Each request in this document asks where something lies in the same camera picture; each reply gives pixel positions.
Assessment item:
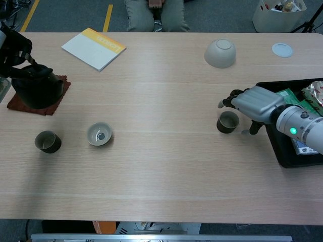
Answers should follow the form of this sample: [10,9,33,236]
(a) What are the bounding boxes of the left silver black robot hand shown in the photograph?
[0,21,38,78]

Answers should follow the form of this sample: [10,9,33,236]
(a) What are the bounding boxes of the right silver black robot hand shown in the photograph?
[218,86,286,136]

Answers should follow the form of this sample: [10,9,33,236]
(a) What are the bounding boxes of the dark green cup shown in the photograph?
[34,130,62,154]
[216,110,240,134]

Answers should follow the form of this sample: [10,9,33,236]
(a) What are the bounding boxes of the black cast iron teapot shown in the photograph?
[11,54,64,109]

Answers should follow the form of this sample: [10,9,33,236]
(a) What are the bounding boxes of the white robot base chassis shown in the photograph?
[115,221,202,235]

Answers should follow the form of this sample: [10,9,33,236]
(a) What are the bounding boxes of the green picture card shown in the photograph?
[0,77,12,104]

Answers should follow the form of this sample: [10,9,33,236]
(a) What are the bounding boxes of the shiny foil snack bag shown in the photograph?
[301,80,323,116]

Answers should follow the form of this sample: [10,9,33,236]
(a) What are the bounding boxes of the grey round table cap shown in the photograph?
[272,42,294,58]

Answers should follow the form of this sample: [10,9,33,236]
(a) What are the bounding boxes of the beige upturned bowl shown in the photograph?
[203,38,237,69]

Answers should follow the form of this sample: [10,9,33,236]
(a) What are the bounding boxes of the black plastic tray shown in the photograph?
[255,78,323,169]

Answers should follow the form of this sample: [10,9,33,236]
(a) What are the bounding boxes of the brown folded cloth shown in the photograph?
[7,75,71,116]

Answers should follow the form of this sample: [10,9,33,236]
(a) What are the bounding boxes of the blue tissue pack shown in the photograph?
[292,138,320,156]

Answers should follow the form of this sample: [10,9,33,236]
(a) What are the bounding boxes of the white yellow Lexicon booklet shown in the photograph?
[61,27,127,72]

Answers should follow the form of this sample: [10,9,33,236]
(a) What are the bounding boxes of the white storage bin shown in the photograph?
[252,0,307,33]

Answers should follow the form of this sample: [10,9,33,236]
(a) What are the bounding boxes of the black tripod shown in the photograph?
[290,2,323,33]

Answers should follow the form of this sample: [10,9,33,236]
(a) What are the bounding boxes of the shallow beige cup with knob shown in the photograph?
[87,122,113,147]

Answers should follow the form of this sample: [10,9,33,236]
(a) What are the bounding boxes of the seated person in khaki trousers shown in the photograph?
[123,0,190,33]

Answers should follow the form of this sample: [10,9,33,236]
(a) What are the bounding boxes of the brown phone in hands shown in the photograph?
[148,0,165,10]

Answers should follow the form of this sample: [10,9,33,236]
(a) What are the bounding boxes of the orange object under table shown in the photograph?
[92,221,117,234]

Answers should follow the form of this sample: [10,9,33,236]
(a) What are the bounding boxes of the tangled black floor cables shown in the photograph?
[0,0,28,26]

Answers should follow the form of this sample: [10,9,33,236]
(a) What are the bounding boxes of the aluminium profile rail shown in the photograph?
[30,233,293,242]

